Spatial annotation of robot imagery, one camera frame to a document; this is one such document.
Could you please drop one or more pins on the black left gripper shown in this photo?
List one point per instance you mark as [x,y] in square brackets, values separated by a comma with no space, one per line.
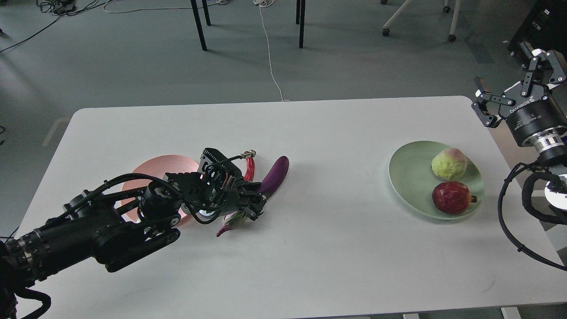
[219,197]

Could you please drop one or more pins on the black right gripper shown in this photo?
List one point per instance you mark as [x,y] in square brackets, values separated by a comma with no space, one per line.
[528,110]

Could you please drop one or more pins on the red chili pepper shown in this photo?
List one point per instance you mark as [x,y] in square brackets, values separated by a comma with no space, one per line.
[250,169]

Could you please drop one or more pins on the purple eggplant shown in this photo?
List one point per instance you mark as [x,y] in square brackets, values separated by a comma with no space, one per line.
[272,181]

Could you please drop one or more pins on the red pomegranate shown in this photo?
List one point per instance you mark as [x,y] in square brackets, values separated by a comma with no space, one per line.
[452,197]

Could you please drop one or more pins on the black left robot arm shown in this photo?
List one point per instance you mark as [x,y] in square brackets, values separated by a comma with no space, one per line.
[92,226]

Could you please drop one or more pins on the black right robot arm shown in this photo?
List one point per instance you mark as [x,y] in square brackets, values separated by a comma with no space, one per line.
[544,191]

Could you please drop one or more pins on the pink plate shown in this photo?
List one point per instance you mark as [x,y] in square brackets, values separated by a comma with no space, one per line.
[157,167]

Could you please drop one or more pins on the green plate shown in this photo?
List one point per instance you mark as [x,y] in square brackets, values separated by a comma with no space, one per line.
[413,180]

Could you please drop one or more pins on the white office chair base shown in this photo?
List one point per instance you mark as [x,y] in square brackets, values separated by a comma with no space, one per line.
[402,20]

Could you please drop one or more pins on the black table legs left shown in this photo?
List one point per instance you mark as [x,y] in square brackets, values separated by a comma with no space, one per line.
[197,18]

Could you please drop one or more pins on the black table legs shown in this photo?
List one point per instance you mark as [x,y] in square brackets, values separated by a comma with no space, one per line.
[197,18]
[300,20]

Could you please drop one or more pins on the black table legs right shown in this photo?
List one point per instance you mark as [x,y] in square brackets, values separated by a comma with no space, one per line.
[300,20]

